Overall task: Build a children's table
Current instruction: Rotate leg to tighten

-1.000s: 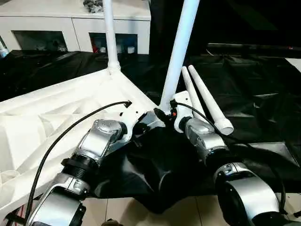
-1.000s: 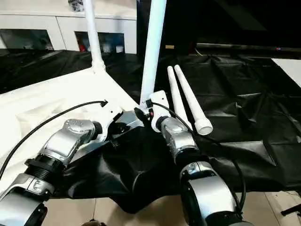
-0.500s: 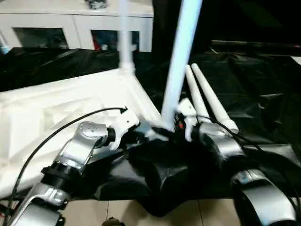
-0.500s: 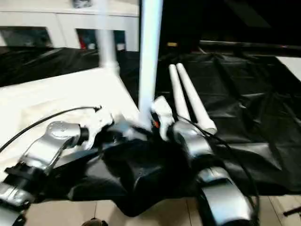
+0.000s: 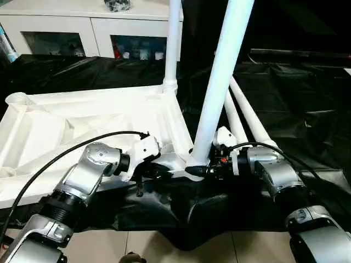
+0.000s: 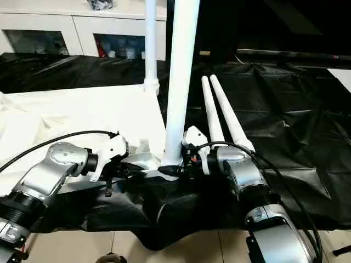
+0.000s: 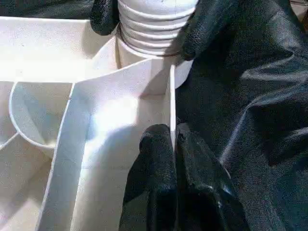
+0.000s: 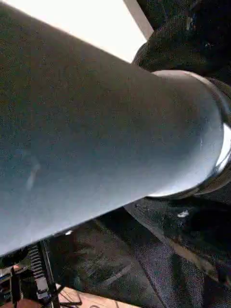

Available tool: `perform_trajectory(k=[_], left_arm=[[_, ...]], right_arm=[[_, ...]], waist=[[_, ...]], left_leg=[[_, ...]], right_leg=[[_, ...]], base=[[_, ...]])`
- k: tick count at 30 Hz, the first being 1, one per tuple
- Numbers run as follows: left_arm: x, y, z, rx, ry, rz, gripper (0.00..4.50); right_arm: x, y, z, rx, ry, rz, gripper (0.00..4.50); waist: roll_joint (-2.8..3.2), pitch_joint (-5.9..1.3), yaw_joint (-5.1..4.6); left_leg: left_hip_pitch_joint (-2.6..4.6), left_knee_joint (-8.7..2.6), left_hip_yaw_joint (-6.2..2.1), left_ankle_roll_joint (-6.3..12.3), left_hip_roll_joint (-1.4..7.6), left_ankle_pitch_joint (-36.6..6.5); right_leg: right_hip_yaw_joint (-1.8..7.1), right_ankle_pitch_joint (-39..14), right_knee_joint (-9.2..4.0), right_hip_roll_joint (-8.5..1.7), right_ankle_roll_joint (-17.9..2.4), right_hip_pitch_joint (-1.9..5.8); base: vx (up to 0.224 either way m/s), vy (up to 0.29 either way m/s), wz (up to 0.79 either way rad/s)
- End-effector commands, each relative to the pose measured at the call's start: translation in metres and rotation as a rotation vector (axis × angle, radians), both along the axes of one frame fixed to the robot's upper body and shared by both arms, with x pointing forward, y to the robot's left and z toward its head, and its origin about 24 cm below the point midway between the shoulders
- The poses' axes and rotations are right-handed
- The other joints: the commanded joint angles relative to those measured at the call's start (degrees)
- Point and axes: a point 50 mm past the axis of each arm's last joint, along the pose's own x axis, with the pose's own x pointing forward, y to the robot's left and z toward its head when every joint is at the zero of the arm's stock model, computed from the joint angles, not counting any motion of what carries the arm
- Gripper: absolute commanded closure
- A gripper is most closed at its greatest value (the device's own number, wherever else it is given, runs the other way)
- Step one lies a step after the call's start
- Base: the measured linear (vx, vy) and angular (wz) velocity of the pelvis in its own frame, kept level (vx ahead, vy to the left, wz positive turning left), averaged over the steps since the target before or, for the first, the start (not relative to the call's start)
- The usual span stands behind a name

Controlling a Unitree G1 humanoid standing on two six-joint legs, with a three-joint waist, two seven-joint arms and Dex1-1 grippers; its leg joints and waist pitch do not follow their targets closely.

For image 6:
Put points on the white plastic table leg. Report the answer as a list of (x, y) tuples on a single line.
[(182, 68), (212, 109), (230, 115), (151, 41)]

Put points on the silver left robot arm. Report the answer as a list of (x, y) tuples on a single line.
[(55, 167)]

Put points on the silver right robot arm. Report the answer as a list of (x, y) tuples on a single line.
[(241, 170)]

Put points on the dark rounded robot body part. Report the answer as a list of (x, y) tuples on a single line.
[(113, 259)]

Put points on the small bottle with white label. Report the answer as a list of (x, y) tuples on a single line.
[(112, 53), (142, 54), (130, 54)]

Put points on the long black bar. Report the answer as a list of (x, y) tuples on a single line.
[(296, 54)]

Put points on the white cabinet with glass doors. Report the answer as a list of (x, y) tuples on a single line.
[(55, 22)]

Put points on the black backdrop cloth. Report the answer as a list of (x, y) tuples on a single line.
[(274, 22)]

